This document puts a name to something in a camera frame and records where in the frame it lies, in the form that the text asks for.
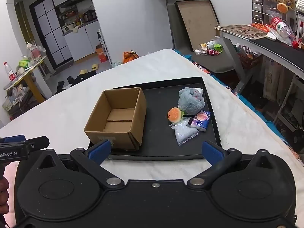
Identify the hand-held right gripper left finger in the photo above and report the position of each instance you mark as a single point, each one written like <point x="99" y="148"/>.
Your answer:
<point x="99" y="150"/>

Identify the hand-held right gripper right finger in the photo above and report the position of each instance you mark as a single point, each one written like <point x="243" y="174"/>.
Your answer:
<point x="212" y="151"/>

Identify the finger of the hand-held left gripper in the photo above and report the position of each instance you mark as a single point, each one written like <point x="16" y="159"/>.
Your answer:
<point x="13" y="138"/>
<point x="38" y="143"/>

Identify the purple tissue pack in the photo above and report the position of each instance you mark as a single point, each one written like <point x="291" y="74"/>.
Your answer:
<point x="200" y="121"/>

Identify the clear bag of white beads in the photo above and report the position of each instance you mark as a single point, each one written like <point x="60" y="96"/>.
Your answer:
<point x="185" y="133"/>

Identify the brown cardboard box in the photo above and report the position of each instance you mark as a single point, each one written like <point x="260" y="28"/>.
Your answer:
<point x="133" y="114"/>

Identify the burger plush toy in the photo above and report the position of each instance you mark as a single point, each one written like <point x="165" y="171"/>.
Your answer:
<point x="175" y="115"/>

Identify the grey plush toy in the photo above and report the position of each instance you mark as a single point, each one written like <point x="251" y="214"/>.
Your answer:
<point x="191" y="102"/>

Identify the black plastic tray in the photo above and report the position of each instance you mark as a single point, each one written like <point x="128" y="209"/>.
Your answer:
<point x="156" y="123"/>

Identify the person's left hand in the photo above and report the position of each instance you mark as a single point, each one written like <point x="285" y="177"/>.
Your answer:
<point x="3" y="194"/>

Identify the yellow side table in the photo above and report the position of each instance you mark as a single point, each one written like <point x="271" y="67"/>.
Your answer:
<point x="33" y="85"/>

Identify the black shoe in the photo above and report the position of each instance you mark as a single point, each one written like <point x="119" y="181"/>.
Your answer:
<point x="70" y="78"/>
<point x="60" y="86"/>

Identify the white crumpled plastic bag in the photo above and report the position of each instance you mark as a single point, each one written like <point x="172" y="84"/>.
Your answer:
<point x="199" y="91"/>

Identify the upright bottle with red label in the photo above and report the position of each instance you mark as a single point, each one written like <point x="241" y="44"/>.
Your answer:
<point x="8" y="72"/>

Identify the black backpack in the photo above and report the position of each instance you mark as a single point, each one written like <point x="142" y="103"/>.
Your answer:
<point x="82" y="78"/>

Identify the green tissue box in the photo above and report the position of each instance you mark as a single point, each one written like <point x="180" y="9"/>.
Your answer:
<point x="23" y="63"/>

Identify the yellow slipper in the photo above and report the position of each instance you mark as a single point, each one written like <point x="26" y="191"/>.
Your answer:
<point x="95" y="67"/>
<point x="83" y="71"/>

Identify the dark grey padded bench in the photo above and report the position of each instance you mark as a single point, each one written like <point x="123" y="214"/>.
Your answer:
<point x="218" y="63"/>

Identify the clear glass jar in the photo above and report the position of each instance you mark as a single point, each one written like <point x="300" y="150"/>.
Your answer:
<point x="32" y="51"/>

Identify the orange cardboard box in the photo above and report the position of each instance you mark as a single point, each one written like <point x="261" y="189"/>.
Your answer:
<point x="102" y="55"/>

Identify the orange bag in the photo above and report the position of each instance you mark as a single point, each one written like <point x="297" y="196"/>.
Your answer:
<point x="130" y="57"/>

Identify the red toy figures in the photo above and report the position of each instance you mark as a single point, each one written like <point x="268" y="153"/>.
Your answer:
<point x="213" y="52"/>

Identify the red basket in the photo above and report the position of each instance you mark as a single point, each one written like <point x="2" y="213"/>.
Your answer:
<point x="248" y="58"/>

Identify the small white box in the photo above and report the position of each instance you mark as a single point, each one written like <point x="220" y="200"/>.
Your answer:
<point x="197" y="51"/>

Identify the green cup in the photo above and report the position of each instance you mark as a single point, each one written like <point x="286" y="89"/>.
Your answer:
<point x="217" y="46"/>

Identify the white narrow rack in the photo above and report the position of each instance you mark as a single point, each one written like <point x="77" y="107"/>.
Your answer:
<point x="103" y="45"/>

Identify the white and yellow canister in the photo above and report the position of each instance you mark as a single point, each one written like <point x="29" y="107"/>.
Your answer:
<point x="206" y="44"/>

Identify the white kitchen base cabinet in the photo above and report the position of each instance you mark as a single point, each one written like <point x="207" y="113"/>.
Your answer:
<point x="82" y="40"/>

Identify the black glass panel door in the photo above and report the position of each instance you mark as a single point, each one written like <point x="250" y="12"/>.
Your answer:
<point x="51" y="30"/>

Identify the white desk with black mat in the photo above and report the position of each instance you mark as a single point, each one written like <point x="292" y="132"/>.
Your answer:
<point x="280" y="52"/>

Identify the flat cardboard sheet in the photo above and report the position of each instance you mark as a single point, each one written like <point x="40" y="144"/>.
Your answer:
<point x="239" y="31"/>

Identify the red packet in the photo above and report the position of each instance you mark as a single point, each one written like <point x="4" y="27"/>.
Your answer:
<point x="260" y="27"/>

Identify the plastic bottle with red label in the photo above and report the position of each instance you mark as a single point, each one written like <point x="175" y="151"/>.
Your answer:
<point x="281" y="28"/>

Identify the grey drawer organizer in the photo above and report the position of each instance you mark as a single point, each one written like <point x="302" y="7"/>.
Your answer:
<point x="266" y="10"/>

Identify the orange round plush toy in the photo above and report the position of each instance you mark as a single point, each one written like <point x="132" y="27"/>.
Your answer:
<point x="283" y="7"/>

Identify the brown board with black frame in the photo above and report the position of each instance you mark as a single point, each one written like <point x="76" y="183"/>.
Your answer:
<point x="198" y="23"/>

